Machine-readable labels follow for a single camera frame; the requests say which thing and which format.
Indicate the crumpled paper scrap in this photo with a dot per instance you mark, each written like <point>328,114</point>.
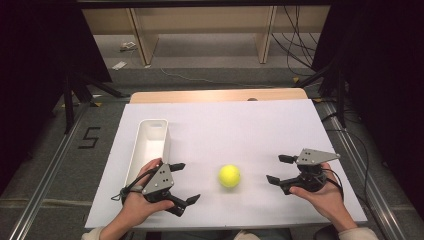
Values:
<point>128,46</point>

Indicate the white plastic bin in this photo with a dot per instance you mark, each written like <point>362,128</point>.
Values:
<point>150,143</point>

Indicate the white foam board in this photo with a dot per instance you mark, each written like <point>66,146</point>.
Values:
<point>233,133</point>

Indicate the black curtain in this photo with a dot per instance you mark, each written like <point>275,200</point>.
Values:
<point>393,66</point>
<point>33,50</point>

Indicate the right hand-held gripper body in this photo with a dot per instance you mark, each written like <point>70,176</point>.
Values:
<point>313,156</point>

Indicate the wooden table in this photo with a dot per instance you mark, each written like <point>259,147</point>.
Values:
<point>200,96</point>

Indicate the yellow tennis ball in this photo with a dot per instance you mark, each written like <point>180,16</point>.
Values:
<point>229,176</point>

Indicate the aluminium floor rail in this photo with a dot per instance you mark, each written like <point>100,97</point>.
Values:
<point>43,186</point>
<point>360,166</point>

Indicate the person's right hand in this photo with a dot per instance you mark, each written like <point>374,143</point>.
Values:
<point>328,200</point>

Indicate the flat white paper scrap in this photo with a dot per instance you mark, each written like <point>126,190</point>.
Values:
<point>119,65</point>

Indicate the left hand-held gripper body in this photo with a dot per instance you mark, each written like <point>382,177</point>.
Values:
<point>160,180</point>

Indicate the black metal stand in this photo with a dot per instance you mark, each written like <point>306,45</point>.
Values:
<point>69,106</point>
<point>340,100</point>

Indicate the person's beige top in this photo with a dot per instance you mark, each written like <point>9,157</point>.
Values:
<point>246,236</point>

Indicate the person's left hand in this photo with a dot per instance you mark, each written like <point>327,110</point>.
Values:
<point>136,208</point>

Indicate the light wooden shelf unit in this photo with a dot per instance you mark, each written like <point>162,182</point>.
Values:
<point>146,43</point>

